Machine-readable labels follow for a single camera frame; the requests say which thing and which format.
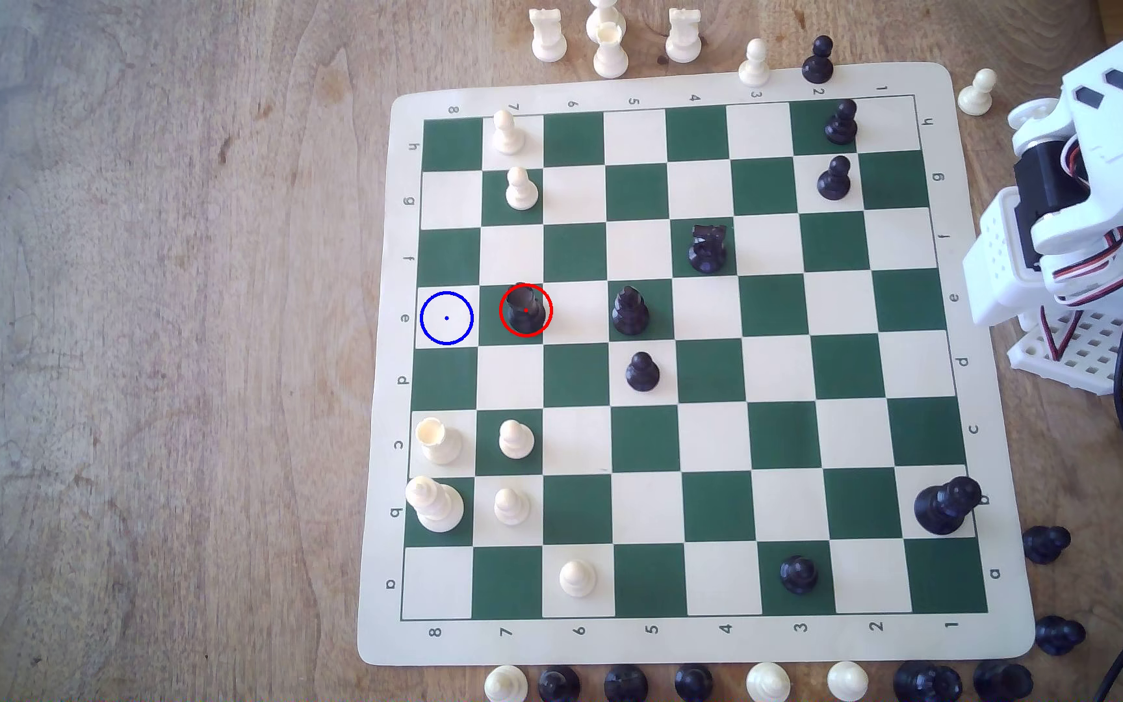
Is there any black rook chess piece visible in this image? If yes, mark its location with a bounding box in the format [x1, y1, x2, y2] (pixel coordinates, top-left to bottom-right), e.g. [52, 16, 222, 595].
[506, 283, 549, 333]

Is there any black bishop chess piece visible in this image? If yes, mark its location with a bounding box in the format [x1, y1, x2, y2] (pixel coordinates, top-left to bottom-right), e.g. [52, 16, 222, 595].
[611, 285, 651, 337]

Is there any green white chess board mat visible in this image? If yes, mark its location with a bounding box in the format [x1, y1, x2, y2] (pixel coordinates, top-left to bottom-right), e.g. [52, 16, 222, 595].
[357, 61, 1035, 667]

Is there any black knight chess piece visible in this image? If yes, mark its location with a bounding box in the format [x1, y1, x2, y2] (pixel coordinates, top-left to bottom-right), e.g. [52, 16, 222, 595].
[687, 222, 729, 275]

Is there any white queen chess piece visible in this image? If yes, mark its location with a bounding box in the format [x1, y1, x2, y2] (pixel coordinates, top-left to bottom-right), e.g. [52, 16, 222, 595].
[404, 476, 466, 534]

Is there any black king chess piece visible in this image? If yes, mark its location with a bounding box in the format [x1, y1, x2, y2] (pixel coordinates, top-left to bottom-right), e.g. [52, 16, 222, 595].
[913, 476, 984, 536]

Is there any red white black servo wire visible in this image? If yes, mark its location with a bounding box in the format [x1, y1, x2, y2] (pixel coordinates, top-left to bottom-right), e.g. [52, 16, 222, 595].
[1037, 304, 1089, 364]

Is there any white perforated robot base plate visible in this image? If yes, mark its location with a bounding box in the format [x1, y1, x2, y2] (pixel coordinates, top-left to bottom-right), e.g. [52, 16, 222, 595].
[1008, 307, 1123, 396]

